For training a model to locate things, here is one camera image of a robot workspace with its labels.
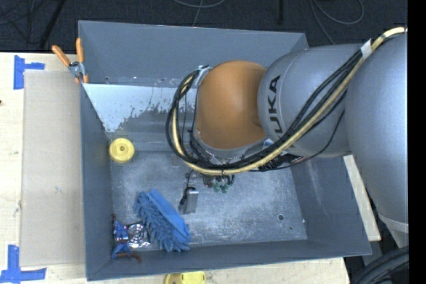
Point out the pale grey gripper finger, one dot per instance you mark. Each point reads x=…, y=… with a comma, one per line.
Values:
x=184, y=208
x=193, y=200

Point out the blue bristle brush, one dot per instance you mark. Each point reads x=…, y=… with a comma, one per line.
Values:
x=163, y=219

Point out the silver round disc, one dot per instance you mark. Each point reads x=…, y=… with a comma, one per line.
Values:
x=138, y=234

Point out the grey metal bin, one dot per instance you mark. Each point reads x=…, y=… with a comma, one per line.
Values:
x=253, y=209

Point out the blue and red toy figure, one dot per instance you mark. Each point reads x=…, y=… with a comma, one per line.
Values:
x=120, y=236

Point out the yellow round wheel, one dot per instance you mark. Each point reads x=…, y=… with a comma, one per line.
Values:
x=122, y=150

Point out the pale flat board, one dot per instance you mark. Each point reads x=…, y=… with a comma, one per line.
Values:
x=50, y=159

